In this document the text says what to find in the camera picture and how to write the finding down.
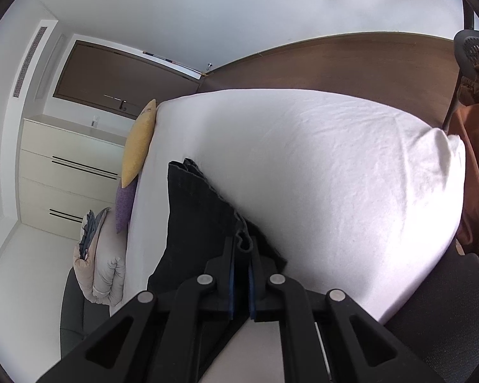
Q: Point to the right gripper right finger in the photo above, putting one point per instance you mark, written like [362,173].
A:
[263,304]

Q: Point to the cream wardrobe with handles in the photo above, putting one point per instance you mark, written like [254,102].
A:
[65,170]

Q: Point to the black denim pants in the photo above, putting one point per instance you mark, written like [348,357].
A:
[200,221]

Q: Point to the brown door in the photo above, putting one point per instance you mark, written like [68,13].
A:
[116,81]

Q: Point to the folded grey cloth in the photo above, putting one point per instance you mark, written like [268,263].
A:
[88,229]

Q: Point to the purple pillow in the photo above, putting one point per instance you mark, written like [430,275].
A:
[125,198]

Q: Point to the brown wooden headboard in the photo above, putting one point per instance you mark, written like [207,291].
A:
[413,73]

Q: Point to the orange brown cloth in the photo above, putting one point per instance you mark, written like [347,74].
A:
[468,233]

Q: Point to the dark grey bench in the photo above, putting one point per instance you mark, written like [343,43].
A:
[79,317]

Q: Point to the folded beige duvet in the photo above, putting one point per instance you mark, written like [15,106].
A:
[101,276]

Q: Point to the yellow pillow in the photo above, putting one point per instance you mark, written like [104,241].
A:
[137,144]

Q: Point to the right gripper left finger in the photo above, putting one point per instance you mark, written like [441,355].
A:
[220,297]

